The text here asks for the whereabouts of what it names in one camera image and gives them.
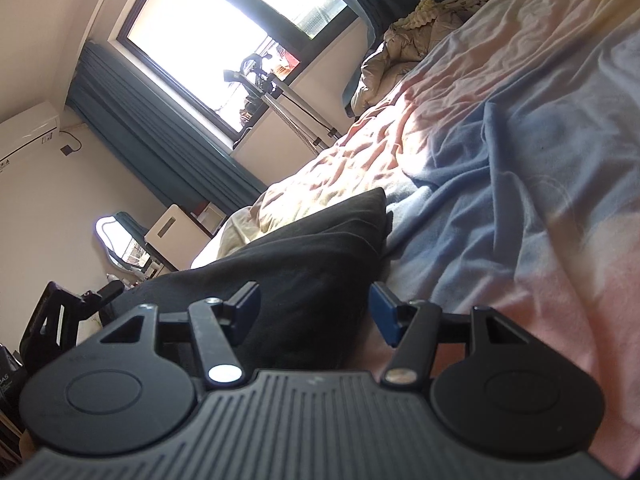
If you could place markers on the white air conditioner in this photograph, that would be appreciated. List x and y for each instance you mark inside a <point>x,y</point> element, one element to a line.
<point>25,135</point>

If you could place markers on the wavy wall mirror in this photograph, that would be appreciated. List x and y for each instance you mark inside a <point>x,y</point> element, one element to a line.
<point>112,240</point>

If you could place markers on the pastel bed sheet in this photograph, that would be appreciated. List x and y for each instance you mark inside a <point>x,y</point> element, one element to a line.
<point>525,185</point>

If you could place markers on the cream knitted blanket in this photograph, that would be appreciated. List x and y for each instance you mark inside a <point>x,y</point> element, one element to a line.
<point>427,7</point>

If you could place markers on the dark framed window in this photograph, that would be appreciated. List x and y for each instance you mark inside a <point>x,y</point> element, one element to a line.
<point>200,35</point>

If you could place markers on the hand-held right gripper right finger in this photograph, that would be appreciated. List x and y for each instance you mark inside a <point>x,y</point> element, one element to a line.
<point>382,315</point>

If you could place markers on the black garment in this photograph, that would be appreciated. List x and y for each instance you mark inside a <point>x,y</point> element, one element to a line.
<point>300,260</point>

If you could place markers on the black wall plug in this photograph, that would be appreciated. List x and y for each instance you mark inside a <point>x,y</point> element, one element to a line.
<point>65,150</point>

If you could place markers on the tripod stand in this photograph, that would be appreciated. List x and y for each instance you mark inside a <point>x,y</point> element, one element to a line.
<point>260,80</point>

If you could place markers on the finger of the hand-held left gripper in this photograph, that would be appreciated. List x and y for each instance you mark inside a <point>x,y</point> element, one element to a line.
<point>52,300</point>

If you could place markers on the beige quilt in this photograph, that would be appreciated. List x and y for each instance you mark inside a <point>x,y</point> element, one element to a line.
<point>400,55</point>

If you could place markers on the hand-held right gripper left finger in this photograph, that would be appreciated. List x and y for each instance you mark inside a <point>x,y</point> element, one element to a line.
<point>248,305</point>

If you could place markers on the white cabinet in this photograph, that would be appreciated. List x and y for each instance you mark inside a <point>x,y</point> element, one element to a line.
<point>175,240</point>

